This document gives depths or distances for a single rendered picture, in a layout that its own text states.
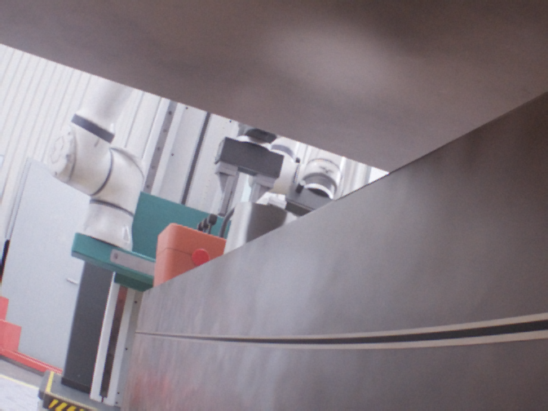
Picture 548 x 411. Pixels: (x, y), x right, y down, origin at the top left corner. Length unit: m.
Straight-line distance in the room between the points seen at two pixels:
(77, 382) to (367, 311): 2.04
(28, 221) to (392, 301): 7.29
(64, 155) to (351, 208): 1.56
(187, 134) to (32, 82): 5.60
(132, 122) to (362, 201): 7.82
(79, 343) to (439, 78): 1.90
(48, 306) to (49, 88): 2.44
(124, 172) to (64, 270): 5.68
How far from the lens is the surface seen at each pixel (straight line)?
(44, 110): 7.86
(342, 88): 0.72
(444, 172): 0.36
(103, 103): 2.00
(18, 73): 7.86
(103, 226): 2.04
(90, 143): 1.98
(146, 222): 2.23
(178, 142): 2.38
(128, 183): 2.09
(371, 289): 0.40
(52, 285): 7.67
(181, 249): 1.38
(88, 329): 2.38
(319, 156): 1.77
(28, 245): 7.59
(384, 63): 0.65
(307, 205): 1.68
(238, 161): 1.51
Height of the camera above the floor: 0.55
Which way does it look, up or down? 15 degrees up
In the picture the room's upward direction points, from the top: 14 degrees clockwise
